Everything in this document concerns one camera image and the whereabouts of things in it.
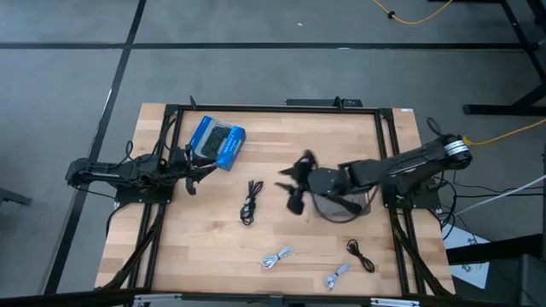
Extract dark brown USB-C cable bundle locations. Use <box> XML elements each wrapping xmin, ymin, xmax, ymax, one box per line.
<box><xmin>346</xmin><ymin>238</ymin><xmax>376</xmax><ymax>274</ymax></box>

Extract black rail with silver brackets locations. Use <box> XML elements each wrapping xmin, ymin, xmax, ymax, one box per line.
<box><xmin>0</xmin><ymin>287</ymin><xmax>546</xmax><ymax>307</ymax></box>

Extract white USB-C cable bundle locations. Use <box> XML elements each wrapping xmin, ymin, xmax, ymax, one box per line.
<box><xmin>322</xmin><ymin>263</ymin><xmax>351</xmax><ymax>293</ymax></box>
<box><xmin>260</xmin><ymin>246</ymin><xmax>294</xmax><ymax>270</ymax></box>

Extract white floor cable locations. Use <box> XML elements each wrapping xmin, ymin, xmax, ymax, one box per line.
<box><xmin>454</xmin><ymin>174</ymin><xmax>546</xmax><ymax>217</ymax></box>

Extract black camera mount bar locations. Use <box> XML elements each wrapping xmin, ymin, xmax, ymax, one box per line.
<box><xmin>285</xmin><ymin>96</ymin><xmax>363</xmax><ymax>108</ymax></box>

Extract black floor cables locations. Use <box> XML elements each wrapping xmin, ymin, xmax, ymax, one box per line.
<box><xmin>434</xmin><ymin>170</ymin><xmax>546</xmax><ymax>242</ymax></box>

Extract clear plastic container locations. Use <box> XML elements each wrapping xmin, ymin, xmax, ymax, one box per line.
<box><xmin>313</xmin><ymin>190</ymin><xmax>373</xmax><ymax>222</ymax></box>

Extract yellow cable with black clip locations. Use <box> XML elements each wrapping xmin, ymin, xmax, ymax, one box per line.
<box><xmin>369</xmin><ymin>0</ymin><xmax>454</xmax><ymax>26</ymax></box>

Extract blue game controller box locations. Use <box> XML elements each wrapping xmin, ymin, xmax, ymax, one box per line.
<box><xmin>188</xmin><ymin>115</ymin><xmax>247</xmax><ymax>172</ymax></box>

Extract yellow extension cord with plug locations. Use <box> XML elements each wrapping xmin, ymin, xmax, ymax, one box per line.
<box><xmin>462</xmin><ymin>119</ymin><xmax>546</xmax><ymax>148</ymax></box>

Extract black desk leg frame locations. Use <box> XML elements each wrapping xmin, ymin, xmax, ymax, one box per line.
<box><xmin>428</xmin><ymin>0</ymin><xmax>546</xmax><ymax>117</ymax></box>

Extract black floor bar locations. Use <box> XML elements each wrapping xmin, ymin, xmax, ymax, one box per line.
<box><xmin>445</xmin><ymin>233</ymin><xmax>546</xmax><ymax>266</ymax></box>

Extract black aluminium table frame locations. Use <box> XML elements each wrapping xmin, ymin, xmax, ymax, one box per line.
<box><xmin>96</xmin><ymin>101</ymin><xmax>456</xmax><ymax>299</ymax></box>

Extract black furniture foot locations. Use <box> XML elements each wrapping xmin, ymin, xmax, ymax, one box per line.
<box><xmin>0</xmin><ymin>187</ymin><xmax>33</xmax><ymax>206</ymax></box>

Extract black USB-C cable bundle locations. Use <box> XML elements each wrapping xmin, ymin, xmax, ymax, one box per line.
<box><xmin>239</xmin><ymin>179</ymin><xmax>264</xmax><ymax>227</ymax></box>

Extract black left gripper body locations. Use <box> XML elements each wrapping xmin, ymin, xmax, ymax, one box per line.
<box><xmin>170</xmin><ymin>144</ymin><xmax>202</xmax><ymax>180</ymax></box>

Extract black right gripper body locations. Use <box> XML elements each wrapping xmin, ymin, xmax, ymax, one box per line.
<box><xmin>297</xmin><ymin>149</ymin><xmax>356</xmax><ymax>200</ymax></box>

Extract white paper sheet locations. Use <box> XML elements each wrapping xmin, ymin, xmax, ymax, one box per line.
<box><xmin>442</xmin><ymin>223</ymin><xmax>491</xmax><ymax>290</ymax></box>

